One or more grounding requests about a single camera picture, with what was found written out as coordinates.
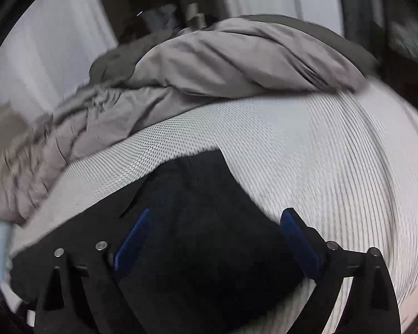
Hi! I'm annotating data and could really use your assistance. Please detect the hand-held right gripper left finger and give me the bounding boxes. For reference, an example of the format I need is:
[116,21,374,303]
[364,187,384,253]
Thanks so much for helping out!
[34,209,154,334]

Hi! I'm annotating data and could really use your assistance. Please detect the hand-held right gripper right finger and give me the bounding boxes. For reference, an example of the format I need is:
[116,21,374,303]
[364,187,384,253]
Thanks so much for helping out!
[280,208,403,334]

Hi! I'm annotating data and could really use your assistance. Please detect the black pants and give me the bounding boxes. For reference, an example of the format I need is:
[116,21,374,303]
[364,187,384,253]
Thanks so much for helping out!
[9,148,317,334]

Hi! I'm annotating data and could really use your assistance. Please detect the white patterned mattress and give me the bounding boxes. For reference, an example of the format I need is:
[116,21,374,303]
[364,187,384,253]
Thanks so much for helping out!
[7,80,418,334]

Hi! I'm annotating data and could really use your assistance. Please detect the beige padded headboard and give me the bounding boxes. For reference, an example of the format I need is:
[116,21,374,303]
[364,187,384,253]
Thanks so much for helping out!
[0,108,32,188]

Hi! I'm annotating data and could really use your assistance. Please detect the dark grey cloth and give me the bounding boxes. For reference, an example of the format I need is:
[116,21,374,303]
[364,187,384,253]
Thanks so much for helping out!
[89,42,150,84]

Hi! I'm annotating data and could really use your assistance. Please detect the grey duvet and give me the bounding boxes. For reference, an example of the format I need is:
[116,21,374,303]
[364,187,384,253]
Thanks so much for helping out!
[0,14,370,227]

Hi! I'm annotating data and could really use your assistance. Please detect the dark open wardrobe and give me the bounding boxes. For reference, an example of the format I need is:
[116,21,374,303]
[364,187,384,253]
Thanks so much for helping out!
[338,0,418,119]

